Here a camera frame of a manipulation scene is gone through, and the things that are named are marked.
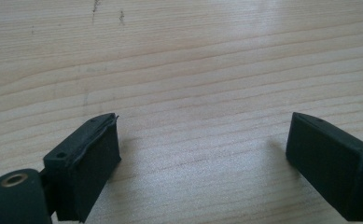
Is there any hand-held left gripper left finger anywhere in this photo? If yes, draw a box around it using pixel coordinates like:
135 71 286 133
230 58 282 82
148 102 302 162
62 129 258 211
42 112 122 224

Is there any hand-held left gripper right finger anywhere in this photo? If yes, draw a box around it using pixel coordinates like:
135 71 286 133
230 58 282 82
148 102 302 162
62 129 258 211
285 111 363 222

